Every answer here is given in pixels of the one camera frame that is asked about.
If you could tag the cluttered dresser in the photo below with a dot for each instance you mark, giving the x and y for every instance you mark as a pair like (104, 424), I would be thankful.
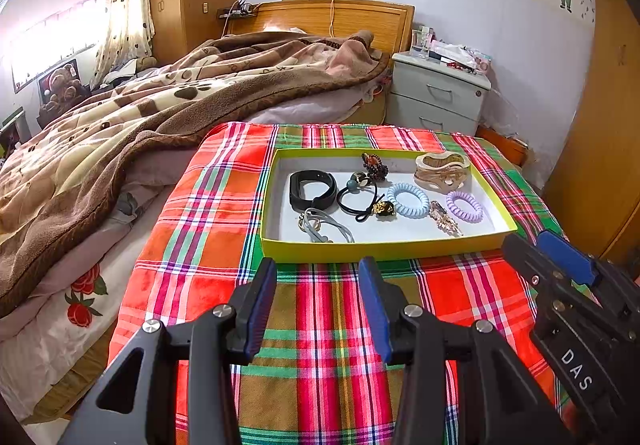
(11, 130)

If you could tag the plaid cloth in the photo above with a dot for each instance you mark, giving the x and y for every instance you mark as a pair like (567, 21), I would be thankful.
(210, 225)

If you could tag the wooden headboard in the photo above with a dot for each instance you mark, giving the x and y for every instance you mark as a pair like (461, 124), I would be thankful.
(300, 17)

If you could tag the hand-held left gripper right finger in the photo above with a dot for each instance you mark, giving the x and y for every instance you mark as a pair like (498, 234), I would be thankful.
(372, 310)

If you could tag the gold rhinestone hair clip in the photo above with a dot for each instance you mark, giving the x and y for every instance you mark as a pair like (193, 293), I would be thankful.
(440, 215)

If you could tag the grey nightstand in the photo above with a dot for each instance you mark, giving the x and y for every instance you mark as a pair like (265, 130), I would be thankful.
(435, 90)

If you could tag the black wristband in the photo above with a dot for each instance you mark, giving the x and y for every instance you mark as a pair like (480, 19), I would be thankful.
(328, 192)

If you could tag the beige hair claw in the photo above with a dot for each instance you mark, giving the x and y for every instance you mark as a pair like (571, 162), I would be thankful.
(435, 165)

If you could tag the power strip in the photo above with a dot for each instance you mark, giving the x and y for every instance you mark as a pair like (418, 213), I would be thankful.
(237, 10)

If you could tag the white tissue packet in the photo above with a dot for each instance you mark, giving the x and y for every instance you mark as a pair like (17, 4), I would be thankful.
(462, 56)

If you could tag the yellow-green cardboard tray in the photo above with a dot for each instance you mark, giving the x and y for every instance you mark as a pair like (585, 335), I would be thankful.
(400, 232)

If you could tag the dotted curtain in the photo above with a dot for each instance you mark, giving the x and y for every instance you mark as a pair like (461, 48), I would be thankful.
(125, 15)

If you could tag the wooden door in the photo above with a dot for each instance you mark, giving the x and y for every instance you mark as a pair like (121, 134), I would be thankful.
(600, 125)

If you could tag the orange box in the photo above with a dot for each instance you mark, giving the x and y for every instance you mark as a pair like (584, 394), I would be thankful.
(505, 145)

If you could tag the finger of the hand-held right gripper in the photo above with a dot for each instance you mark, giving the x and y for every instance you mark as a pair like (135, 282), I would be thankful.
(567, 255)
(522, 255)

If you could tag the teddy bear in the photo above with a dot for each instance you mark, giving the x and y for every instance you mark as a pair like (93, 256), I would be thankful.
(61, 85)

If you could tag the window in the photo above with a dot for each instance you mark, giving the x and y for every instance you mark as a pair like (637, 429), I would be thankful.
(55, 35)

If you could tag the drinking glass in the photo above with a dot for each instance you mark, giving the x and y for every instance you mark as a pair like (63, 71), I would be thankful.
(423, 42)

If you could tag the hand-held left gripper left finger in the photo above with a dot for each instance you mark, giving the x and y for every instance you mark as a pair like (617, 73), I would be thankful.
(261, 300)

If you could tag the brown paw print blanket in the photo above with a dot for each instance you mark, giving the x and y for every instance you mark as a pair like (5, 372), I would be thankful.
(125, 135)

